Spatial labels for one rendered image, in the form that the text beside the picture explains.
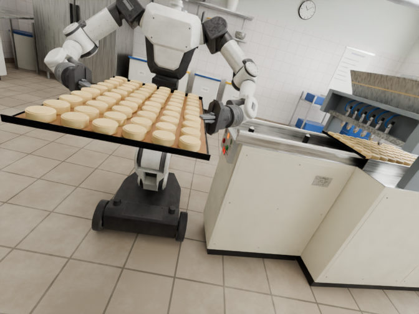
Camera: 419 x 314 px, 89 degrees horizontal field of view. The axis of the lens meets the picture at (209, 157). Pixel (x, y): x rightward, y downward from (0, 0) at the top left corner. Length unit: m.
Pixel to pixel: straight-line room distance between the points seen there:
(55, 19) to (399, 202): 5.07
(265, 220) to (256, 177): 0.34
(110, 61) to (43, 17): 1.20
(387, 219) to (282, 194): 0.55
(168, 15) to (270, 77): 4.28
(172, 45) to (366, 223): 1.35
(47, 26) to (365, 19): 5.97
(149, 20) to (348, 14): 4.98
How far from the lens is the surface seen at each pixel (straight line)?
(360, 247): 1.59
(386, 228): 1.57
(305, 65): 5.48
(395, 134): 1.46
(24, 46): 5.88
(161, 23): 1.15
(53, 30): 5.05
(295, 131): 1.50
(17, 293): 1.48
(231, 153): 1.12
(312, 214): 1.51
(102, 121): 0.51
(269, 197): 1.29
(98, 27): 1.26
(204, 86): 4.48
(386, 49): 6.24
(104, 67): 4.66
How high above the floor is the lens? 1.20
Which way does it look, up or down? 26 degrees down
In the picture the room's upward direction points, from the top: 15 degrees clockwise
